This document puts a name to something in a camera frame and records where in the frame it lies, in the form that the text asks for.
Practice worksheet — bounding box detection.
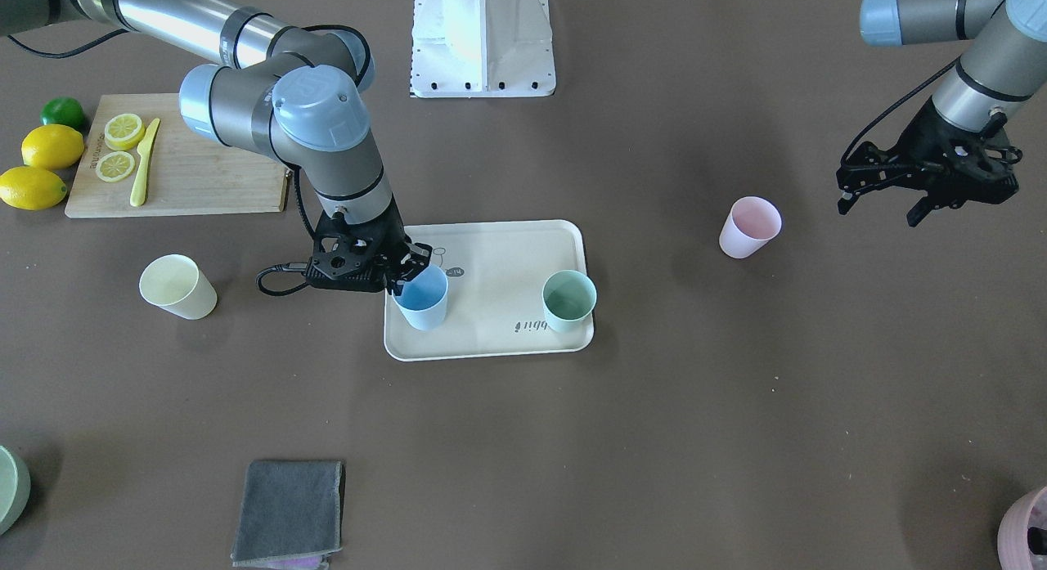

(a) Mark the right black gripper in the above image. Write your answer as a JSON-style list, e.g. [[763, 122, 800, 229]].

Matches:
[[304, 201, 435, 297]]

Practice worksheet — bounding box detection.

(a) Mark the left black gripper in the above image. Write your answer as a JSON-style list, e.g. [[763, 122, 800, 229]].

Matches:
[[837, 103, 1023, 227]]

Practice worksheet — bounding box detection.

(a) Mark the blue cup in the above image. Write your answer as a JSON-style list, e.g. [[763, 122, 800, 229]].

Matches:
[[393, 264, 449, 331]]

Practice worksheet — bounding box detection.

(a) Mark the pink cup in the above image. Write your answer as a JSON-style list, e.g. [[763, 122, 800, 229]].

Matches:
[[719, 196, 783, 259]]

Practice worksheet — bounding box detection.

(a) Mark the green cup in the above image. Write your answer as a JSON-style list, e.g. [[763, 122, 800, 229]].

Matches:
[[541, 271, 598, 332]]

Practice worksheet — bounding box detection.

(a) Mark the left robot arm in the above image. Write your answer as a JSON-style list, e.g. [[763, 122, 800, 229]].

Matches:
[[837, 0, 1046, 226]]

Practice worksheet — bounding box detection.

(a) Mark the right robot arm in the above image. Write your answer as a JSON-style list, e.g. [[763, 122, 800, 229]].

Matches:
[[2, 0, 433, 295]]

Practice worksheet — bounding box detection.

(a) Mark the cream rabbit tray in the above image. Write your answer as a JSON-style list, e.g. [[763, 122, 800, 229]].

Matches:
[[383, 219, 595, 361]]

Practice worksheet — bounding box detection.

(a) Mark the pale yellow cup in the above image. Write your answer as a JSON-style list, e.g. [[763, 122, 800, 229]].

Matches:
[[138, 254, 218, 320]]

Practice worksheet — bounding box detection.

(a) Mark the yellow plastic knife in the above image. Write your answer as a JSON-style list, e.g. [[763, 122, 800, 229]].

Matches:
[[128, 118, 162, 209]]

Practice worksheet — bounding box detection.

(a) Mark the grey folded cloth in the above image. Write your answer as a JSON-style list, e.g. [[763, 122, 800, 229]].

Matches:
[[231, 460, 344, 569]]

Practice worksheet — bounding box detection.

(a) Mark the wooden cutting board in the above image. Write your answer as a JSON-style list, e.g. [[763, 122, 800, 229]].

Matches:
[[65, 93, 287, 218]]

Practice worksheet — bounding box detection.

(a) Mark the lower lemon slice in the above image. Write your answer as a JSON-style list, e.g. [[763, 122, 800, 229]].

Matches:
[[94, 151, 136, 183]]

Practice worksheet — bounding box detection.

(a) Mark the lemon slice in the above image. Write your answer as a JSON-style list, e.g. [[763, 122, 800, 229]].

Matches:
[[94, 151, 136, 183], [102, 113, 146, 151]]

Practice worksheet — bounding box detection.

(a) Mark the upper lemon slice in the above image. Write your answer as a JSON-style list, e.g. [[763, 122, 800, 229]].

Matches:
[[102, 113, 146, 151]]

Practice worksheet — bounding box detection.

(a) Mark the purple cloth under grey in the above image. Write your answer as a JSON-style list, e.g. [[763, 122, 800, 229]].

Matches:
[[267, 554, 330, 570]]

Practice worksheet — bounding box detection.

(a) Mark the pink bowl with ice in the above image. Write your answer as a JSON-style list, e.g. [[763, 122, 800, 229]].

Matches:
[[997, 487, 1046, 569]]

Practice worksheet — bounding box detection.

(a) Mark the whole lemon far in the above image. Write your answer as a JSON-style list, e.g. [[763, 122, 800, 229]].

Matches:
[[21, 125, 85, 170]]

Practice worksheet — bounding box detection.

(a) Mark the whole lemon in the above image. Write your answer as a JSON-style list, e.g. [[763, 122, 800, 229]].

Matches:
[[1, 165, 68, 211], [21, 125, 85, 170]]

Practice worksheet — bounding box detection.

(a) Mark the green lime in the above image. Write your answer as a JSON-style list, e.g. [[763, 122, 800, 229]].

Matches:
[[40, 96, 87, 131]]

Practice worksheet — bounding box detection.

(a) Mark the whole lemon near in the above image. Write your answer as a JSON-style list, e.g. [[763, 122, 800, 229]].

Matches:
[[1, 165, 68, 211]]

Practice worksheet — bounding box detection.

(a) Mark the green bowl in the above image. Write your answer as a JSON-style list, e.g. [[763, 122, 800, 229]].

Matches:
[[0, 446, 31, 534]]

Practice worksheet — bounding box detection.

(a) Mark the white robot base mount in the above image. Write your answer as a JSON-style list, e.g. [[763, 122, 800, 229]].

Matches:
[[409, 0, 557, 98]]

